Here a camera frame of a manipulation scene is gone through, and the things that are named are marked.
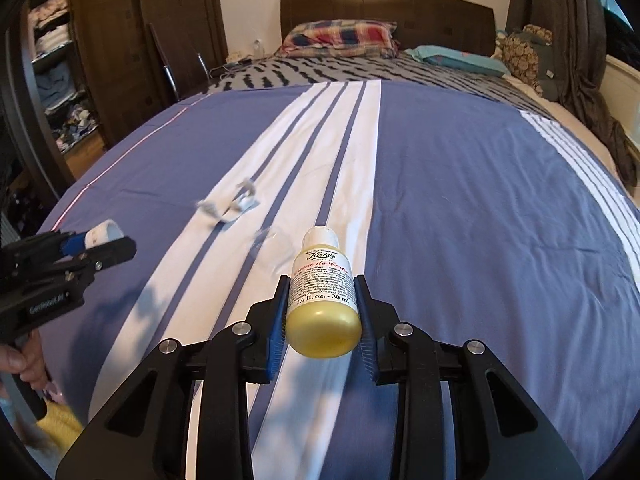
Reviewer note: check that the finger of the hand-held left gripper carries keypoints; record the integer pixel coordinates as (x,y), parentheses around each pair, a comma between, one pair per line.
(74,245)
(107,255)

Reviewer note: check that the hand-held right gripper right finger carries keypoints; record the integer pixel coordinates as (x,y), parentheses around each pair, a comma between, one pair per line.
(366,355)

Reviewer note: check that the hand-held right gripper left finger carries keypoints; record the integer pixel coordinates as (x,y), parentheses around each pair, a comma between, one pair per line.
(276,355)

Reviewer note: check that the person's left hand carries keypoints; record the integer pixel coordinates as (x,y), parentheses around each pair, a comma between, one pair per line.
(22,362)

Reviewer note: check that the small clear plastic piece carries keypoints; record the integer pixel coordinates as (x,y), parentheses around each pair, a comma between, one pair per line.
(267,242)

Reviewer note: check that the crumpled clear wrapper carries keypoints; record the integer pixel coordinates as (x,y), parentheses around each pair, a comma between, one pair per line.
(240,205)

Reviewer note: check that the blue white striped bed cover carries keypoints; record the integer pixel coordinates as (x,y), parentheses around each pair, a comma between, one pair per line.
(450,210)

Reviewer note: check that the dark chair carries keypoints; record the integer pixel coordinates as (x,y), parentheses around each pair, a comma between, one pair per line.
(162,55)

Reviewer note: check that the stacks of folded clothes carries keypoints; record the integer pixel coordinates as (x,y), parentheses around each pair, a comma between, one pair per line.
(50,35)

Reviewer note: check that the dark wooden wardrobe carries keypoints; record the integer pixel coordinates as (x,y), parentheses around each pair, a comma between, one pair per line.
(110,35)

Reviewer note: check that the grey black patterned blanket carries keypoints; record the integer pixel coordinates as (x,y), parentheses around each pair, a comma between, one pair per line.
(350,72)

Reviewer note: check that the teal pillow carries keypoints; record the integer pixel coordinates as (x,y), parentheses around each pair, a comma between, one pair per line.
(450,57)

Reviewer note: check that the plaid pillow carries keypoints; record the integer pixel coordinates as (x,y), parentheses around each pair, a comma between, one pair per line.
(340,37)

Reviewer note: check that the grey cushion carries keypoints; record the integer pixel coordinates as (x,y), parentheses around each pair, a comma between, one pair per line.
(550,80)

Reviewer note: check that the brown patterned cushion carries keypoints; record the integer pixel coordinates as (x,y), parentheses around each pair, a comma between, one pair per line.
(520,57)

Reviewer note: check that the dark wooden headboard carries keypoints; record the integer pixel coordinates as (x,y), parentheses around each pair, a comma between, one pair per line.
(400,10)

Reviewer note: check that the white storage box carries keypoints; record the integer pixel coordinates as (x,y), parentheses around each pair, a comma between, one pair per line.
(625,90)

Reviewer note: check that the brown curtain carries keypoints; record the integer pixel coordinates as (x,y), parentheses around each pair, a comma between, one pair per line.
(565,10)

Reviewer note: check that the black jacket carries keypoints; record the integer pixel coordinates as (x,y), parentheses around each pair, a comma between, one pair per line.
(617,35)

